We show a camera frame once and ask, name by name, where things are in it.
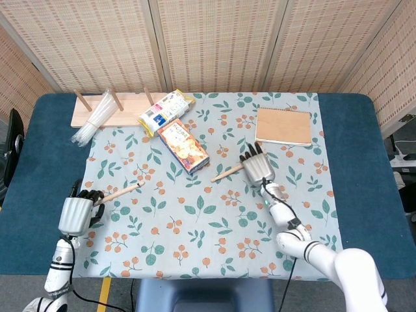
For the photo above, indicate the black office chair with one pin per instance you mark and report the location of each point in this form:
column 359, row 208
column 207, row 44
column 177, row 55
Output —
column 9, row 146

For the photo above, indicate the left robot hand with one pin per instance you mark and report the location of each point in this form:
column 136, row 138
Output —
column 76, row 213

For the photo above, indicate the wooden peg rack board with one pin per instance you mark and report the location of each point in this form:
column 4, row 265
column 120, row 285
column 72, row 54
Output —
column 107, row 113

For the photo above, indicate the bundle of clear plastic straws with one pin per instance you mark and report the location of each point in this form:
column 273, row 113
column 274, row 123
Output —
column 92, row 123

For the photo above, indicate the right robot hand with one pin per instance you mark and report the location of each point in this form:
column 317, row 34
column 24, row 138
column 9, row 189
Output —
column 258, row 169

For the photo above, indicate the white and yellow snack bag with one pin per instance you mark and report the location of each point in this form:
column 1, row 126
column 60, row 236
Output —
column 165, row 110

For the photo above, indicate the woven bamboo folding screen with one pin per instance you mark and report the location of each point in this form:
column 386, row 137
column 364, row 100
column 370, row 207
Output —
column 208, row 42

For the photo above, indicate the white power strip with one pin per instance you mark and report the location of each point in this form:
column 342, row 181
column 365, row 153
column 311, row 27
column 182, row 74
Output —
column 403, row 158

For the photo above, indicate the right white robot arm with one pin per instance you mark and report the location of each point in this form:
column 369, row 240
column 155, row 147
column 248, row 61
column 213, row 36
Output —
column 308, row 240

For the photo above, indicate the wooden stick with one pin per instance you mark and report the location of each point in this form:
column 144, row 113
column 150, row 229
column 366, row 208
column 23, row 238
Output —
column 118, row 193
column 227, row 173

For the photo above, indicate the brown cover spiral notebook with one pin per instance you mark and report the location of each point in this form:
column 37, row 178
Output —
column 282, row 126

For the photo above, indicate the orange and blue snack box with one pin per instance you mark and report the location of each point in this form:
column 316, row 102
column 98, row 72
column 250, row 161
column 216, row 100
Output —
column 182, row 146

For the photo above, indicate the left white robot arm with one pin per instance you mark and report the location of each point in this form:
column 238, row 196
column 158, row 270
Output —
column 58, row 273

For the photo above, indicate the yellow floor tape strip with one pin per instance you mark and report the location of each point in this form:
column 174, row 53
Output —
column 104, row 294

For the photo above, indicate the floral patterned tablecloth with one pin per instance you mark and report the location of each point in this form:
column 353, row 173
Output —
column 208, row 211

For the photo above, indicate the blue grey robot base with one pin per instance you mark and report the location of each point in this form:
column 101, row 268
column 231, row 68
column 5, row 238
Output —
column 204, row 295

